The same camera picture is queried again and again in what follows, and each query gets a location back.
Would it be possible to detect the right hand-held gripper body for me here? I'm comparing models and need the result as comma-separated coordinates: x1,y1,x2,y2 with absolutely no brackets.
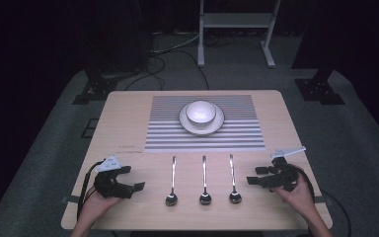
265,145,308,193

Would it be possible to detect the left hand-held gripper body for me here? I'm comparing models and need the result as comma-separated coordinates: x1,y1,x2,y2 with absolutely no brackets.
93,155,134,199

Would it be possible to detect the person's left hand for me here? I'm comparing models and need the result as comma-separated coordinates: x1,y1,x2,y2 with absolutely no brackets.
78,186,123,229

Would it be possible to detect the person's right hand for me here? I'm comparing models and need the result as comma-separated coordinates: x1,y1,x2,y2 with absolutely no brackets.
271,180,316,219

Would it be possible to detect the metal spoon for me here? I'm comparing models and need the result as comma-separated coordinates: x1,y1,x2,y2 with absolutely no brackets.
164,155,179,207
198,155,213,206
228,153,243,204

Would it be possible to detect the dark floor hatch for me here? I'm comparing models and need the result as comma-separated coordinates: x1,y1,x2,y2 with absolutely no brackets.
80,118,101,139

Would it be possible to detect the striped grey placemat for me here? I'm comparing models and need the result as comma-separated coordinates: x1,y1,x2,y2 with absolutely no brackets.
144,94,267,153

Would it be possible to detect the white plate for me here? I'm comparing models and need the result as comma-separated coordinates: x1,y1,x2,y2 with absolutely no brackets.
178,102,226,136

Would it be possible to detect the white bowl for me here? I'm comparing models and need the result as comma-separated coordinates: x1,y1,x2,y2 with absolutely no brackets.
185,100,217,125

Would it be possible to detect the black stand with base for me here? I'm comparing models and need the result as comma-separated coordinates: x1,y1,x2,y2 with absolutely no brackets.
290,0,346,106
71,0,147,106

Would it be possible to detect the white metal stand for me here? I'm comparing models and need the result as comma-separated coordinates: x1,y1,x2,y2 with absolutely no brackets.
196,0,282,69

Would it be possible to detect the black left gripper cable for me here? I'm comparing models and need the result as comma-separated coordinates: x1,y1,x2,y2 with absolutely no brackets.
76,159,106,222

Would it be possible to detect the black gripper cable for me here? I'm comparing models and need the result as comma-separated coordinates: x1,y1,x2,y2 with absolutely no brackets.
76,159,106,222
291,165,317,204

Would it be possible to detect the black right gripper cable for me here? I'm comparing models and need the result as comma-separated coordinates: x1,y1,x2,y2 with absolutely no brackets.
291,165,317,204

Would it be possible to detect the black floor cable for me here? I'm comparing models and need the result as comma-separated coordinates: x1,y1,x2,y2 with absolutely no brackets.
123,48,210,92

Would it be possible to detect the white floor cable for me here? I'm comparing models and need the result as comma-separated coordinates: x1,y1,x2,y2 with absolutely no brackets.
150,32,202,55

